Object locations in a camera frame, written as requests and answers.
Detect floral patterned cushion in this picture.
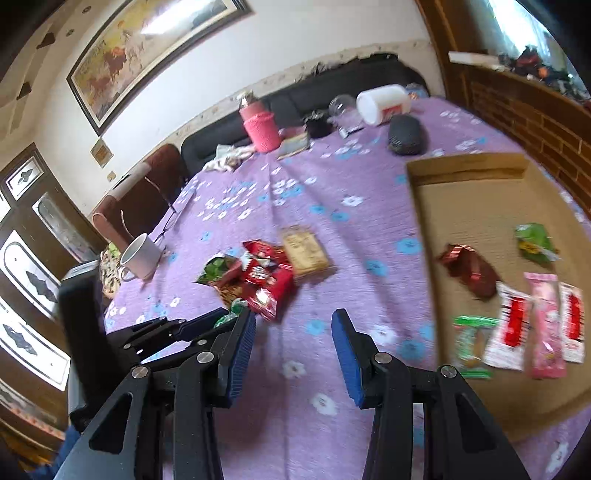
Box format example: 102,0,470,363
99,242,123,298

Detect brown patterned snack packet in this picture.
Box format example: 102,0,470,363
211,281,245,309

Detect framed wall painting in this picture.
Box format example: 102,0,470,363
66,0,254,137

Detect red snack packet white print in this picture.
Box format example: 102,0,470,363
228,254,280,287

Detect black sofa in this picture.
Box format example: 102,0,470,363
180,53,430,176

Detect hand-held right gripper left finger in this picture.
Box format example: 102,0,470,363
53,308,257,480

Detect white flat box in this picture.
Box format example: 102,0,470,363
448,51,502,65

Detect cardboard box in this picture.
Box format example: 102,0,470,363
405,152,591,446

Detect pile of assorted clutter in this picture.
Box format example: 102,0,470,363
499,44,591,100

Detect yellow biscuit packet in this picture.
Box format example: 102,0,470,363
281,225,333,280

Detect white mug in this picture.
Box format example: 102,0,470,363
117,233,162,283

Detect brown chair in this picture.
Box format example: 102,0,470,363
91,144,188,252

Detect wooden counter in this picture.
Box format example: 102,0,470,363
416,0,591,199

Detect green snack packet white tag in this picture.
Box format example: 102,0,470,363
196,256,241,287

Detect wooden door with glass panes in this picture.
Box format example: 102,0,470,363
0,143,107,462

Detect black cup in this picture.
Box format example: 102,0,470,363
304,111,334,139

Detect pink thermos with knit sleeve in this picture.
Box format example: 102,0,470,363
238,92,281,154

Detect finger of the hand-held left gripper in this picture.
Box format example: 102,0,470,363
111,308,229,352
139,330,234,367

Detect purple floral tablecloth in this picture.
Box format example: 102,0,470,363
104,95,591,480

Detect small wall picture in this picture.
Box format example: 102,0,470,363
90,138,112,166

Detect plain red snack packet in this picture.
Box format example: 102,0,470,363
240,265,296,301

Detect red snack packet doll print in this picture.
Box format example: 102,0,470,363
242,286,282,323

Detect pink snack packet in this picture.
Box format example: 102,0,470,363
524,272,568,380

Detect window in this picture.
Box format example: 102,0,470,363
480,0,568,61

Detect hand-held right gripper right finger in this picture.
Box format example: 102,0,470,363
331,308,532,480

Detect dark clothing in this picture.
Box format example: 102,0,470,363
311,52,400,77

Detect small green snack packet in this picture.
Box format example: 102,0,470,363
213,298,245,329

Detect dark red striped snack packet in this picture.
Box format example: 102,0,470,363
436,243,503,302

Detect clear glass bowl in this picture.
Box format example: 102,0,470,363
329,93,358,118

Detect white plastic jar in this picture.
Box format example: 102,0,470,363
355,84,413,126

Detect eyeglasses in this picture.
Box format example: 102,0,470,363
120,175,178,245

